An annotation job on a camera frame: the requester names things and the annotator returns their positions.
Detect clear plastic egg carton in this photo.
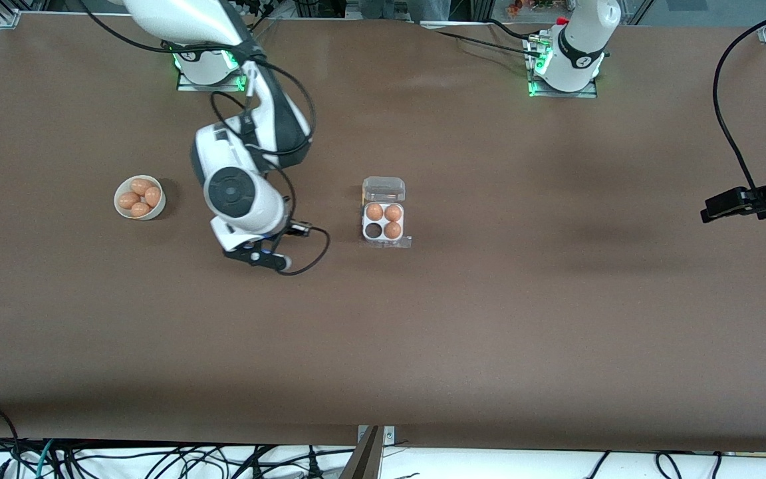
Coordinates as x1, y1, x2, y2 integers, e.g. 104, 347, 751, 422
360, 176, 412, 249

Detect white round bowl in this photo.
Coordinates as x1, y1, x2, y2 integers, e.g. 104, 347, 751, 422
114, 174, 166, 221

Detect large table cover sheet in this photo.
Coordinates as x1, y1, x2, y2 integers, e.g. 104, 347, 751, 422
0, 13, 766, 454

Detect dark metal pole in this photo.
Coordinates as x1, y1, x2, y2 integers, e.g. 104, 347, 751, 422
338, 426, 384, 479

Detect orange items on shelf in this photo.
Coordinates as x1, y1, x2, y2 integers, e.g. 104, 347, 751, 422
506, 0, 557, 17

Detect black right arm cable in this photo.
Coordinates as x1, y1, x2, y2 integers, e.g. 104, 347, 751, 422
80, 0, 330, 277

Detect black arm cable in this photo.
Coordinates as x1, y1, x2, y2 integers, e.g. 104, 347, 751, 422
80, 0, 330, 277
713, 0, 766, 200

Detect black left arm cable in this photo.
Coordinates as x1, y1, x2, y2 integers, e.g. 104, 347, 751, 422
713, 0, 766, 200

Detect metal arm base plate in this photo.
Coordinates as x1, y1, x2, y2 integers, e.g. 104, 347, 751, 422
177, 40, 251, 92
526, 33, 600, 98

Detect grey metal bracket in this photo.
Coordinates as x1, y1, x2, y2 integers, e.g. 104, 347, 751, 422
356, 426, 397, 448

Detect teal cable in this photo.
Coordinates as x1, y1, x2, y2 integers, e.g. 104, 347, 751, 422
36, 439, 55, 479

